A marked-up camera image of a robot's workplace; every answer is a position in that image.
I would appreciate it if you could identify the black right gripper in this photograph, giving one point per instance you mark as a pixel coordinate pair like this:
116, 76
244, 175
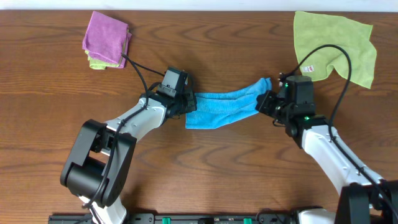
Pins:
263, 100

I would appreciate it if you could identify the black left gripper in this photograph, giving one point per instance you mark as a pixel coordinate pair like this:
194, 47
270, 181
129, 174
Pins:
192, 106

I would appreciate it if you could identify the blue microfiber cloth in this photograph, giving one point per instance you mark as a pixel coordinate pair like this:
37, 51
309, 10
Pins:
215, 110

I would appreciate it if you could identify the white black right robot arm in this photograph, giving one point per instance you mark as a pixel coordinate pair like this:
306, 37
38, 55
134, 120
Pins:
365, 196

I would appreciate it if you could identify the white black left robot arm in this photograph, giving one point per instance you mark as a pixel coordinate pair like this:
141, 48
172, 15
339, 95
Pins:
98, 164

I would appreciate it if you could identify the green microfiber cloth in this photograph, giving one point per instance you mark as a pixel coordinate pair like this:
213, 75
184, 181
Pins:
315, 36

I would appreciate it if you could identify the folded green cloth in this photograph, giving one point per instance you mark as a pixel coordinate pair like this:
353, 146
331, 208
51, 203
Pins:
101, 63

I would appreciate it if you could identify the folded purple cloth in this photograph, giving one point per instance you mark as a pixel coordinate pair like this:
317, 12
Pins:
105, 37

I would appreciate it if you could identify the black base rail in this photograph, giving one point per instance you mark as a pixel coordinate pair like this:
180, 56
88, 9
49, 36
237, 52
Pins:
262, 218

